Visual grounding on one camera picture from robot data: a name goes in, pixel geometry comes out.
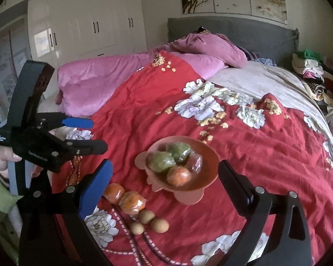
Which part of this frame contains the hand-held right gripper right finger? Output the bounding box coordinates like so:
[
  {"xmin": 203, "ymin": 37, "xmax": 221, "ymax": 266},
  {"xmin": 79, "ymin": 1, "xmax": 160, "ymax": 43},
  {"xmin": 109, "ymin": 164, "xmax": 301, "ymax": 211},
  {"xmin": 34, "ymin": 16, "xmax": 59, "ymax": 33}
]
[{"xmin": 218, "ymin": 160, "xmax": 314, "ymax": 266}]

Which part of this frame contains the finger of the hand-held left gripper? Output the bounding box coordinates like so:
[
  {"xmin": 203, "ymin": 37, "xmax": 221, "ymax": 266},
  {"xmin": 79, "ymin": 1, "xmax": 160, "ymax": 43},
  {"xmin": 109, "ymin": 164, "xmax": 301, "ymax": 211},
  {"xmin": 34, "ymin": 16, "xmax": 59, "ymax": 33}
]
[
  {"xmin": 48, "ymin": 137, "xmax": 108, "ymax": 161},
  {"xmin": 33, "ymin": 113, "xmax": 94, "ymax": 129}
]

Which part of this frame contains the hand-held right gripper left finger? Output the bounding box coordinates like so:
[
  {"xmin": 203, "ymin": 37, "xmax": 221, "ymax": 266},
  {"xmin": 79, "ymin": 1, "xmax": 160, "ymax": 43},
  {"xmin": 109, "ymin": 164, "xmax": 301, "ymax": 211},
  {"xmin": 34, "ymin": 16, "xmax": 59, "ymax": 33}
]
[{"xmin": 18, "ymin": 159, "xmax": 113, "ymax": 266}]

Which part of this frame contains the orange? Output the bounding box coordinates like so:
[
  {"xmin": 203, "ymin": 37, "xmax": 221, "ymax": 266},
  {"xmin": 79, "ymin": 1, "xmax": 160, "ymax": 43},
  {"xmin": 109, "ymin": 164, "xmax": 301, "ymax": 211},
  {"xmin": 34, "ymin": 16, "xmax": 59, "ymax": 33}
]
[
  {"xmin": 119, "ymin": 191, "xmax": 146, "ymax": 216},
  {"xmin": 166, "ymin": 166, "xmax": 191, "ymax": 187},
  {"xmin": 103, "ymin": 183, "xmax": 126, "ymax": 204}
]

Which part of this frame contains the pink plastic bowl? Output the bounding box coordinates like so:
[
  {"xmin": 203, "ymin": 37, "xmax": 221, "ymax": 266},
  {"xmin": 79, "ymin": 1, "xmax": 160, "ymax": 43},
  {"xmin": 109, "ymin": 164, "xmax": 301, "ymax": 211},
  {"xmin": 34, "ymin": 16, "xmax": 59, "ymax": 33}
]
[{"xmin": 135, "ymin": 136, "xmax": 222, "ymax": 206}]

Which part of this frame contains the small red fruit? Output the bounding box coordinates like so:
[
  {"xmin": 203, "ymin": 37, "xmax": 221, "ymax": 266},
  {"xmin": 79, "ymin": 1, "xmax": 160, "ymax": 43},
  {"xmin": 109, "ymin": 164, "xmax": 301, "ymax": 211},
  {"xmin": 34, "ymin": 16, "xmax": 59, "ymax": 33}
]
[{"xmin": 187, "ymin": 155, "xmax": 204, "ymax": 174}]

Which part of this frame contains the round brown fruit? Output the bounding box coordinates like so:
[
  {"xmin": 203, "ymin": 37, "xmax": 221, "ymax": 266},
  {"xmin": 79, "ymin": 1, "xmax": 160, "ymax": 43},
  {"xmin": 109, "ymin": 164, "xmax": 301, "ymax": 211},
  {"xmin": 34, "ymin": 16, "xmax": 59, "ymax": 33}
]
[
  {"xmin": 128, "ymin": 221, "xmax": 145, "ymax": 235},
  {"xmin": 150, "ymin": 217, "xmax": 170, "ymax": 232},
  {"xmin": 139, "ymin": 210, "xmax": 156, "ymax": 224}
]

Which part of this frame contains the small green fruit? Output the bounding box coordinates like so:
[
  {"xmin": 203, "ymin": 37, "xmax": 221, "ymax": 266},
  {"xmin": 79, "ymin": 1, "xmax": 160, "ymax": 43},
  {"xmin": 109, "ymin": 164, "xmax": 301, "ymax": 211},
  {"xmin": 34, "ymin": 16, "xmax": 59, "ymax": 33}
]
[{"xmin": 166, "ymin": 142, "xmax": 193, "ymax": 163}]

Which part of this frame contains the large green fruit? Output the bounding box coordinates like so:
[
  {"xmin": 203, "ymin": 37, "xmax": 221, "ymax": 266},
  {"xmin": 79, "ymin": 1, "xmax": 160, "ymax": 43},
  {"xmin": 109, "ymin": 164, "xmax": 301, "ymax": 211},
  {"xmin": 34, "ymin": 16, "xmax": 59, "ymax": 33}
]
[{"xmin": 146, "ymin": 151, "xmax": 176, "ymax": 174}]

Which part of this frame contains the person's left hand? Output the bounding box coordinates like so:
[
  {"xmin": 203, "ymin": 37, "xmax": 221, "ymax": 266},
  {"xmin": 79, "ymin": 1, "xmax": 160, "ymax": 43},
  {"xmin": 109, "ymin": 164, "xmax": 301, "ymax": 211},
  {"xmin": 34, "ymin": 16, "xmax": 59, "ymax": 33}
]
[{"xmin": 0, "ymin": 145, "xmax": 23, "ymax": 183}]

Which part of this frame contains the red floral quilt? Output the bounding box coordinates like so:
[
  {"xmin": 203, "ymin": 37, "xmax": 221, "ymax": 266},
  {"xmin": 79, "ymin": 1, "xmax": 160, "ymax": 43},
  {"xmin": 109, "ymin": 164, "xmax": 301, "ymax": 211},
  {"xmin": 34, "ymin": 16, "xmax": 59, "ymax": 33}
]
[{"xmin": 51, "ymin": 50, "xmax": 333, "ymax": 266}]

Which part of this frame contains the pink blanket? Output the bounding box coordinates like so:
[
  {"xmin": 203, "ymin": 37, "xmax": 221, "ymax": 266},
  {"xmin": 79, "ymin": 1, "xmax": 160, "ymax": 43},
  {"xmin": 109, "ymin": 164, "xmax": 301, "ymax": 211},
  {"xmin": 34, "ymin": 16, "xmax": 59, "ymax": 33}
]
[{"xmin": 55, "ymin": 33, "xmax": 247, "ymax": 117}]

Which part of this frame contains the beige blanket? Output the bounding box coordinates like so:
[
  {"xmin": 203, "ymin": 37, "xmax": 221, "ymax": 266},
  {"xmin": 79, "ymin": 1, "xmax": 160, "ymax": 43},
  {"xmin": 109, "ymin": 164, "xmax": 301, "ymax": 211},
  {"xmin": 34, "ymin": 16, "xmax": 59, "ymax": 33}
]
[{"xmin": 211, "ymin": 60, "xmax": 329, "ymax": 133}]

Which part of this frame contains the white wardrobe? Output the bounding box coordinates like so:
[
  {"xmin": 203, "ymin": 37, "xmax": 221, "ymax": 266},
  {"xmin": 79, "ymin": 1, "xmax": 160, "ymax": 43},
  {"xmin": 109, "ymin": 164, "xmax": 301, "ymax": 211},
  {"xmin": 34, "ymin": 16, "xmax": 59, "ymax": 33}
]
[{"xmin": 28, "ymin": 0, "xmax": 147, "ymax": 64}]

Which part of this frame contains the dark striped pillow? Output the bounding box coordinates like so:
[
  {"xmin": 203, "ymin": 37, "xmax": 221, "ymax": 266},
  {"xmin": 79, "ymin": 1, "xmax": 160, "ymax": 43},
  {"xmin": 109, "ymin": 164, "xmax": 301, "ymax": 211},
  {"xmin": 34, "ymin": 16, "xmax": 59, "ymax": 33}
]
[{"xmin": 243, "ymin": 48, "xmax": 276, "ymax": 67}]

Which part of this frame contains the pile of folded clothes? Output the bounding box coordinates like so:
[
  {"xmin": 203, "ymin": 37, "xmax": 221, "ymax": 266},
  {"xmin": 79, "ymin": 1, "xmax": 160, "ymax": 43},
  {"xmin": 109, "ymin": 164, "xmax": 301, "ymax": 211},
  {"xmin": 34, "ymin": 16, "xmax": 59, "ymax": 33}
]
[{"xmin": 291, "ymin": 49, "xmax": 333, "ymax": 102}]

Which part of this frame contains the grey padded headboard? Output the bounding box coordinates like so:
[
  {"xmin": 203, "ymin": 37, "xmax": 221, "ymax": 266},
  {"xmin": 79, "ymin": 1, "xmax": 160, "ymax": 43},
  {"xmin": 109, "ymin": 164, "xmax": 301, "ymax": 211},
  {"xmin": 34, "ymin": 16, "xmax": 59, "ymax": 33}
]
[{"xmin": 166, "ymin": 17, "xmax": 299, "ymax": 67}]

